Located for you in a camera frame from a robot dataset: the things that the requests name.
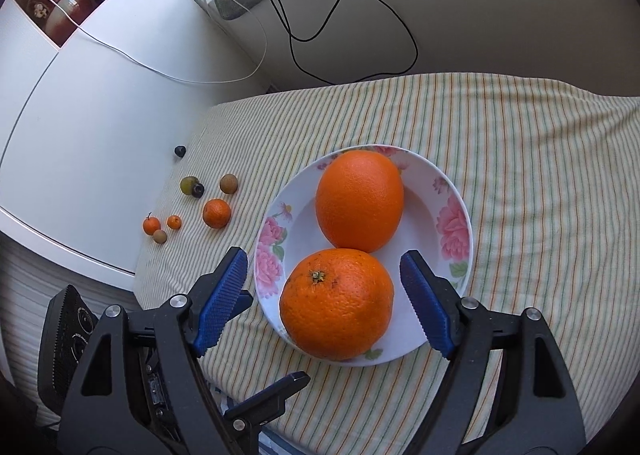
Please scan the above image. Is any red white vase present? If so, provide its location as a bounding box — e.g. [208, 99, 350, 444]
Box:
[27, 0, 94, 47]

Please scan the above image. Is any green grape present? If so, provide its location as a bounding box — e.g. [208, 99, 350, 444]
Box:
[179, 176, 200, 195]

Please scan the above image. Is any large smooth orange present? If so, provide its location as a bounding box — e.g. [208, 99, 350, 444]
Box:
[316, 150, 405, 253]

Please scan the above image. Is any floral white ceramic plate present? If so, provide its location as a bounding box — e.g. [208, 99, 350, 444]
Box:
[254, 144, 474, 367]

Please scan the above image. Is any tiny orange kumquat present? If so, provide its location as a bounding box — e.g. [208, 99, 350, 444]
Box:
[167, 215, 182, 230]

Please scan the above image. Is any dark purple grape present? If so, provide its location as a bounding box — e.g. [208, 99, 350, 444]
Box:
[192, 183, 205, 198]

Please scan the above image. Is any striped tablecloth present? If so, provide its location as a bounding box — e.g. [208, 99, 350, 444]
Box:
[134, 74, 639, 437]

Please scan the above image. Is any black cable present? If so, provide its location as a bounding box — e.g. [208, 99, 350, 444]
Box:
[266, 0, 420, 86]

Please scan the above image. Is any medium mandarin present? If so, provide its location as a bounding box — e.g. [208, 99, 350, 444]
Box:
[202, 198, 231, 229]

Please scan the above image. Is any small tangerine with stem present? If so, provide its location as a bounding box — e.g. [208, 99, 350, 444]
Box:
[142, 214, 162, 236]

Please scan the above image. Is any white cable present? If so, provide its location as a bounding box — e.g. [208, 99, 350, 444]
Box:
[16, 0, 269, 86]

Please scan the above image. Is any brown kiwi fruit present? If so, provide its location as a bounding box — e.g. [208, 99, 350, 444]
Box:
[219, 174, 239, 195]

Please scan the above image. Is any small brown longan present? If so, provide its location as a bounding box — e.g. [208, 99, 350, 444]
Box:
[152, 230, 167, 244]

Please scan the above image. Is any large orange with stem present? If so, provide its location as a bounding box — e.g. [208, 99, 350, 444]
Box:
[279, 248, 395, 362]

